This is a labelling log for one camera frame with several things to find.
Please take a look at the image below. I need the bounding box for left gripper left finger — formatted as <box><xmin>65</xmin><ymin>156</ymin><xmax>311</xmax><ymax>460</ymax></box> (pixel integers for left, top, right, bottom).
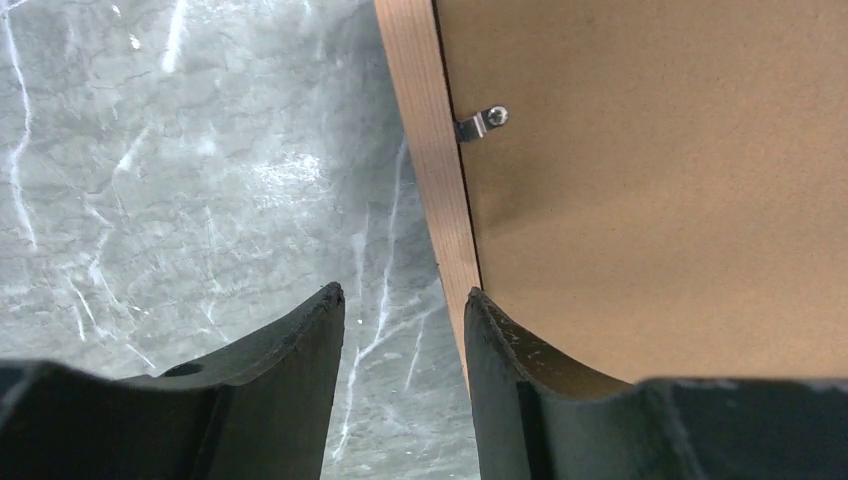
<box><xmin>1</xmin><ymin>283</ymin><xmax>345</xmax><ymax>479</ymax></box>

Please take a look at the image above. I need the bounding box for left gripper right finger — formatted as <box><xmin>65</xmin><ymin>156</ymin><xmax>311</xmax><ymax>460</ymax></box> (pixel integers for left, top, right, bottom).
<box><xmin>464</xmin><ymin>289</ymin><xmax>847</xmax><ymax>479</ymax></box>

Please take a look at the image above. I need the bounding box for blue picture frame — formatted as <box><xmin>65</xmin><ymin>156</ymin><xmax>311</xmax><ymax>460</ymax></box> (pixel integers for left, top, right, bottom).
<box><xmin>375</xmin><ymin>1</ymin><xmax>847</xmax><ymax>382</ymax></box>

